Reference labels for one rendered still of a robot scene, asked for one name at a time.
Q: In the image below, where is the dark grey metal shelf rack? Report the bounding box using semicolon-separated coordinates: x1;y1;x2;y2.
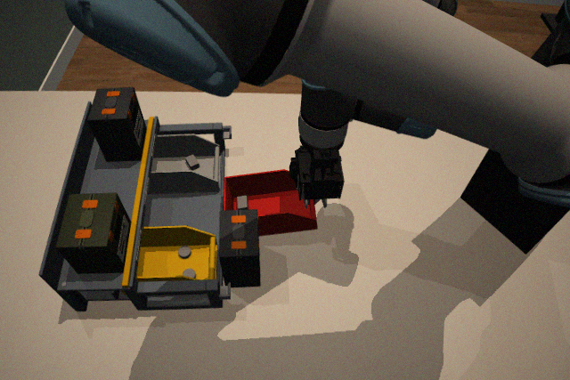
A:
38;101;232;311

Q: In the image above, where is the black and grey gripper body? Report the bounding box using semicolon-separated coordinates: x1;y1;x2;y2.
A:
295;135;345;200

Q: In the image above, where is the red bin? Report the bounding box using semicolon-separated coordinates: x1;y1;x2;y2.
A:
224;169;317;236

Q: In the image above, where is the yellow flat bar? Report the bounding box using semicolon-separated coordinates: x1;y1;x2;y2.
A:
122;117;154;287

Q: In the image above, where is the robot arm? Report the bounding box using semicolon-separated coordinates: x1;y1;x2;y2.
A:
64;0;570;208

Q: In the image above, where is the yellow open bin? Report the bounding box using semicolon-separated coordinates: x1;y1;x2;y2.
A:
136;226;217;282

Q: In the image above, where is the grey metal disc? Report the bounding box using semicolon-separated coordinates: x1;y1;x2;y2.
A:
178;246;191;259
183;269;196;279

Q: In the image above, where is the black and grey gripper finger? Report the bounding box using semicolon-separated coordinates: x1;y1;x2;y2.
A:
314;199;327;208
289;158;310;209

